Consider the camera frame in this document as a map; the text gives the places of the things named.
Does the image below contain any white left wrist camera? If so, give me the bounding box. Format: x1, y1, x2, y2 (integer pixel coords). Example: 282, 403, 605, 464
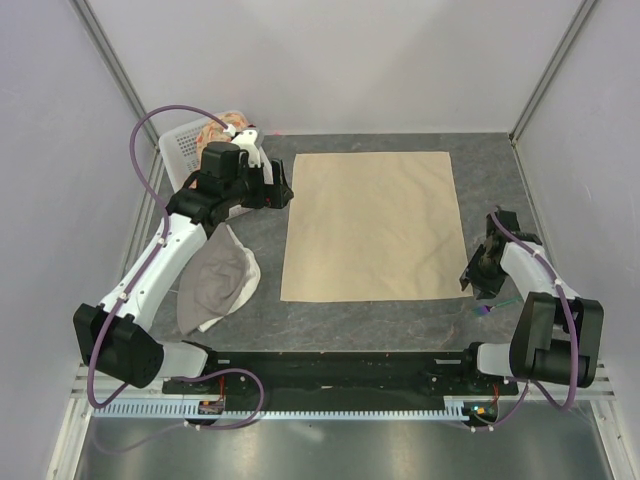
231, 127, 264, 168

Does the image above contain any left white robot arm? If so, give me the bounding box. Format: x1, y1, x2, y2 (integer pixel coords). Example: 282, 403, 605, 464
73, 142, 294, 393

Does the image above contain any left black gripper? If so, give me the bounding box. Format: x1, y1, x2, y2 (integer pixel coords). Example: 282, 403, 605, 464
224, 159, 293, 210

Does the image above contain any beige cloth napkin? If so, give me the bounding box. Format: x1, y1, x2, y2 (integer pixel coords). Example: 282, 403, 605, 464
280, 152, 468, 303

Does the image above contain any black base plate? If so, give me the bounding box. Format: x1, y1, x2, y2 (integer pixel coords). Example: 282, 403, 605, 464
159, 349, 517, 401

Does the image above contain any slotted cable duct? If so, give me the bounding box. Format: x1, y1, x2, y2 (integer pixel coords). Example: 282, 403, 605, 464
94, 398, 469, 422

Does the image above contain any orange floral cloth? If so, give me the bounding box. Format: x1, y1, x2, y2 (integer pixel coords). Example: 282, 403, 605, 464
196, 110, 250, 153

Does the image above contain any white plastic basket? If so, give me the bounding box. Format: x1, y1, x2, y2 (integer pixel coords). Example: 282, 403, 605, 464
159, 117, 273, 218

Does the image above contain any iridescent rainbow fork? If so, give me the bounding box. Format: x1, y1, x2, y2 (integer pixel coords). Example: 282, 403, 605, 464
473, 297, 521, 316

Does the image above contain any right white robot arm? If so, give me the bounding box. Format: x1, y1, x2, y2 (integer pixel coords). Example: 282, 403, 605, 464
457, 209, 604, 394

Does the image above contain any grey cloth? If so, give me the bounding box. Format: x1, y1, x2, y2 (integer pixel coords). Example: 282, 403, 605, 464
177, 223, 249, 334

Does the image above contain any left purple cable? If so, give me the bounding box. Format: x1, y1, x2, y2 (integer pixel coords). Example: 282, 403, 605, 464
87, 104, 239, 454

